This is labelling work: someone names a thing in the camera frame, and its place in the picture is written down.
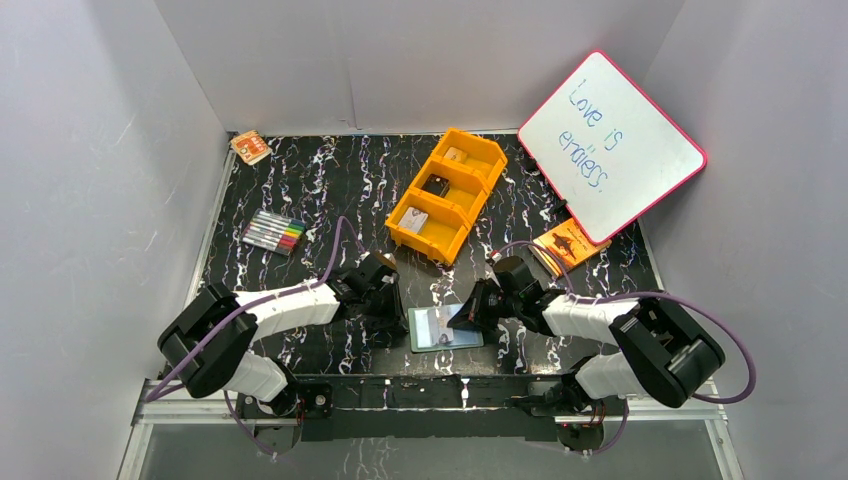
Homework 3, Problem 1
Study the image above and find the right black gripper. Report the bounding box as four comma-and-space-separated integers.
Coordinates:
448, 277, 521, 332

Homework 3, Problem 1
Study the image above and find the green card holder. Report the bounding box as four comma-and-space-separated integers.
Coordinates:
408, 304, 484, 353

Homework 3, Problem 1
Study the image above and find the silver credit card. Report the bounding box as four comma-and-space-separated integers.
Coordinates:
426, 308, 455, 346

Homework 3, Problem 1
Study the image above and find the silver card stack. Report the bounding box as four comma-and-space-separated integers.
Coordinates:
398, 207, 429, 234

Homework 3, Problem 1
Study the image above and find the yellow three-compartment bin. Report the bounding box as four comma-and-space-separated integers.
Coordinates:
385, 128, 507, 265

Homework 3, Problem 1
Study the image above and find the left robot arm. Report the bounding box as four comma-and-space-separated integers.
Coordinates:
157, 253, 405, 416

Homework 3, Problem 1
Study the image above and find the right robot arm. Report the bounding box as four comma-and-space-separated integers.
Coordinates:
447, 256, 726, 414

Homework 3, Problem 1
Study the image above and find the black card stack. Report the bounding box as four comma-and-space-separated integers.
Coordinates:
421, 174, 450, 198

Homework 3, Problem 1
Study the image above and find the gold card stack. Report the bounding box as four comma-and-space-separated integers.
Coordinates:
443, 147, 468, 163

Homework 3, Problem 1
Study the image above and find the small orange card box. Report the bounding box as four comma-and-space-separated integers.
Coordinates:
230, 130, 271, 165

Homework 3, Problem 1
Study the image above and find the orange book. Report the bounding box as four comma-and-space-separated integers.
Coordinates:
529, 218, 612, 279

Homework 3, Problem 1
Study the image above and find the pack of coloured markers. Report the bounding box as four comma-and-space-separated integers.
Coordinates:
240, 209, 307, 256

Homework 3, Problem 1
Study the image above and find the black mounting plate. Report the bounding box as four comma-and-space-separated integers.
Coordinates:
235, 374, 624, 450

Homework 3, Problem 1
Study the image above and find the pink-framed whiteboard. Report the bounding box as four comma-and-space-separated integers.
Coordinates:
517, 50, 708, 244

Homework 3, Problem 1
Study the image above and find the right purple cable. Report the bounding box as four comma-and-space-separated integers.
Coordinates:
490, 241, 758, 457

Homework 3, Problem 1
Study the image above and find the purple cable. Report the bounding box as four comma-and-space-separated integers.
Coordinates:
490, 241, 758, 457
144, 215, 369, 458

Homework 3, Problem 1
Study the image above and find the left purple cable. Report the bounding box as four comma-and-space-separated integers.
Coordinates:
144, 215, 369, 458

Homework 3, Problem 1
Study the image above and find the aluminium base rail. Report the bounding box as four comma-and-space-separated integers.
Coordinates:
134, 374, 727, 425

